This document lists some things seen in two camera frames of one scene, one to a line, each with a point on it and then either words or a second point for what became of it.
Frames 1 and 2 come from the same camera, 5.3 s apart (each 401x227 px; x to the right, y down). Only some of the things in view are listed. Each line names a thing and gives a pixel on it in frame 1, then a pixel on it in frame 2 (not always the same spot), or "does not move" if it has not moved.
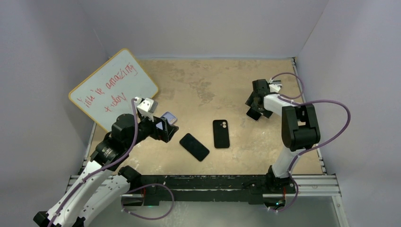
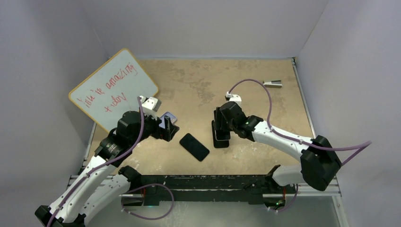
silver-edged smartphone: (253, 114) -> (222, 135)
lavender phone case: (170, 118) does not move
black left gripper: (164, 134) does not move
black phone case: (221, 136) does not move
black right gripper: (251, 102) -> (220, 116)
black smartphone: (194, 146) does not move
